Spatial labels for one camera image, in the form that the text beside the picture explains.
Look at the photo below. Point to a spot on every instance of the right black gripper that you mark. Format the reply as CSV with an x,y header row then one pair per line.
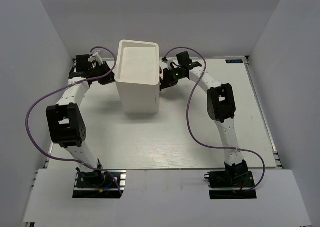
x,y
167,81

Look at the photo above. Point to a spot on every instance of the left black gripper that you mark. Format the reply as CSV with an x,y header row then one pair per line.
x,y
109,78

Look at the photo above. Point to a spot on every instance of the white drawer cabinet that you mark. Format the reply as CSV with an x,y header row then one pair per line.
x,y
137,76

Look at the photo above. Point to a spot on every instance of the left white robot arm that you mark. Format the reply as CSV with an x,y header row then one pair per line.
x,y
66,125

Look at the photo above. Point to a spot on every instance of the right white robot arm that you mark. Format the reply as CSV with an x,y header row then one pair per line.
x,y
220,102

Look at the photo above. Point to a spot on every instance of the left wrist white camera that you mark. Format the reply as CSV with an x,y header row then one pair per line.
x,y
95,57

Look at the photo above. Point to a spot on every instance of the wrist white camera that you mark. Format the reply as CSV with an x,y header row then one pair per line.
x,y
167,61
95,57

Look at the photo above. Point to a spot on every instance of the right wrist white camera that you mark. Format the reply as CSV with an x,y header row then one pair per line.
x,y
167,61

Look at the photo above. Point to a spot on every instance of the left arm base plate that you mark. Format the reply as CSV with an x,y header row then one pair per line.
x,y
99,185

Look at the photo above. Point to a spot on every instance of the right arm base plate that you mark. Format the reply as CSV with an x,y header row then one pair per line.
x,y
222,189

